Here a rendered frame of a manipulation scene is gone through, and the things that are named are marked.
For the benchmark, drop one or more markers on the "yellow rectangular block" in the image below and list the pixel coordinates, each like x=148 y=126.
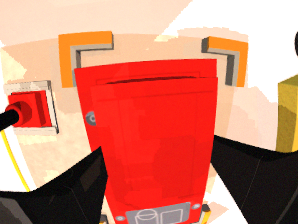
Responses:
x=287 y=134

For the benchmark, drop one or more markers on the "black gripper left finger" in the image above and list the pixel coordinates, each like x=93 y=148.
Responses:
x=74 y=197

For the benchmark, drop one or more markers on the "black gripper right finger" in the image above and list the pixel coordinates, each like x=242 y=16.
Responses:
x=262 y=183

